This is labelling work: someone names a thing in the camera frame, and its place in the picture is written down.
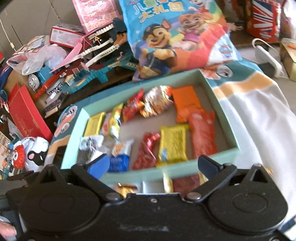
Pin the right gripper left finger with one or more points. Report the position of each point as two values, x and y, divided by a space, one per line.
90 175

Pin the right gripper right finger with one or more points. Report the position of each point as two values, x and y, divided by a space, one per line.
218 176

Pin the yellow square snack packet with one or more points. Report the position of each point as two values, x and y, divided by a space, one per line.
172 145

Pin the long red snack packet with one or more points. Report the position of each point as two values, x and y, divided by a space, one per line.
201 124

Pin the red crinkled snack packet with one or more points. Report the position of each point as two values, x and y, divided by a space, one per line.
145 157

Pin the person's hand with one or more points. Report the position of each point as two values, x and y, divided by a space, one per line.
7 230

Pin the white label braised meat pack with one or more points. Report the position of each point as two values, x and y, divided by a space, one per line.
89 149

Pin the blue white cracker packet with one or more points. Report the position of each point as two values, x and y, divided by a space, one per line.
120 156

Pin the yellow Winsun snack bar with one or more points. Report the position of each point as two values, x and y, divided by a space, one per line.
94 124

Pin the pink strawberry snack packet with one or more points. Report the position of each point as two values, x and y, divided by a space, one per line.
105 126

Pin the black white cow plush bag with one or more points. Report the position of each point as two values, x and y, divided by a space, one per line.
29 154

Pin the yellow green cartoon snack packet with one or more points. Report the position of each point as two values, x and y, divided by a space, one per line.
115 121

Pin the mint green cardboard box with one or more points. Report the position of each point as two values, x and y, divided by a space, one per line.
226 143

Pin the orange snack bar packet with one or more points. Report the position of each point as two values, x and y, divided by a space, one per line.
186 101

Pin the red Global gift box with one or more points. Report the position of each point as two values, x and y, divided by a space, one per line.
26 116

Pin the white HKS box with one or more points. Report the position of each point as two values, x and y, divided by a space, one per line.
56 87

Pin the small red twisted packet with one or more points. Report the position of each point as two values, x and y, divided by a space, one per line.
133 106

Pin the orange noodle snack packet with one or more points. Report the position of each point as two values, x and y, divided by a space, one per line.
157 101

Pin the Thomas train toy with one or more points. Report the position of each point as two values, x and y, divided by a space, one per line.
37 79

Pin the teal toy race track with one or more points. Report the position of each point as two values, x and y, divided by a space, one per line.
96 55

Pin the Paw Patrol snack bag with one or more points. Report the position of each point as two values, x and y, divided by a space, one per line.
168 37

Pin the pink printed box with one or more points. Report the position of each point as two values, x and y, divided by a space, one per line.
94 14

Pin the Union Jack red box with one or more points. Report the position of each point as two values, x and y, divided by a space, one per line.
263 19

